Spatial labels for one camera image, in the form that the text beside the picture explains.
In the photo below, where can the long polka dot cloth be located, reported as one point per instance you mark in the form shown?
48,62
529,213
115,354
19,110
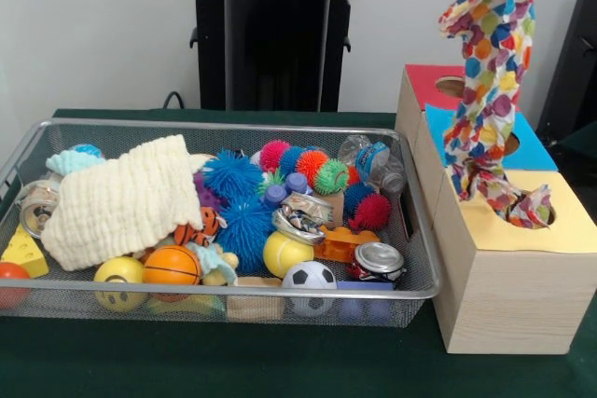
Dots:
490,72

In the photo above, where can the multicolour patterned cloth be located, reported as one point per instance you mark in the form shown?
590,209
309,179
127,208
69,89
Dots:
539,210

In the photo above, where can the cream knitted cloth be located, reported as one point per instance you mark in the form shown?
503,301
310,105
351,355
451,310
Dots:
121,202

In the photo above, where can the clear mesh bin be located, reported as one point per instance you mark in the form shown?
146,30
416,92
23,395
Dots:
420,267

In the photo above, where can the wooden box with three holes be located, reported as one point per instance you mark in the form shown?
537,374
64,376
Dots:
504,305

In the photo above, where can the black monitor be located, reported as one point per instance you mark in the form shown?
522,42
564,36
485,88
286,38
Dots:
574,72

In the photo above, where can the crushed red drink can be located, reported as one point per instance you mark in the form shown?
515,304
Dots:
381,258

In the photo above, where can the blue spiky rubber ball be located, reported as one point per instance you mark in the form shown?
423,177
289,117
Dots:
233,174
246,232

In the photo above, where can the yellow tennis ball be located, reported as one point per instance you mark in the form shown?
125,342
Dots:
285,253

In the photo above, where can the black and white soccer ball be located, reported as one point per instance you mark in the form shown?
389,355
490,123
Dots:
310,277

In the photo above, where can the striped tiger plush toy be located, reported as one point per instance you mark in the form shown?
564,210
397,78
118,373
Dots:
198,228

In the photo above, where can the orange toy basketball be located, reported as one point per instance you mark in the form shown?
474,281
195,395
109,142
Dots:
173,266

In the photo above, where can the mint green cloth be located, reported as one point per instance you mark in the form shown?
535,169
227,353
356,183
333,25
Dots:
70,163

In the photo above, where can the yellow smiley ball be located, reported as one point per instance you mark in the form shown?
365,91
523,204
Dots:
119,277

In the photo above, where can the silver drink can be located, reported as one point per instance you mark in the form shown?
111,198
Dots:
33,207

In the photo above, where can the yellow cheese wedge toy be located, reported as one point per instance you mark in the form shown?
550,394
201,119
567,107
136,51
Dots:
23,256

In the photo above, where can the red ball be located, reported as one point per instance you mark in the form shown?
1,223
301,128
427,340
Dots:
9,281

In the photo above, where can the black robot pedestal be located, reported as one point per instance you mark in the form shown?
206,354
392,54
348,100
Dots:
270,53

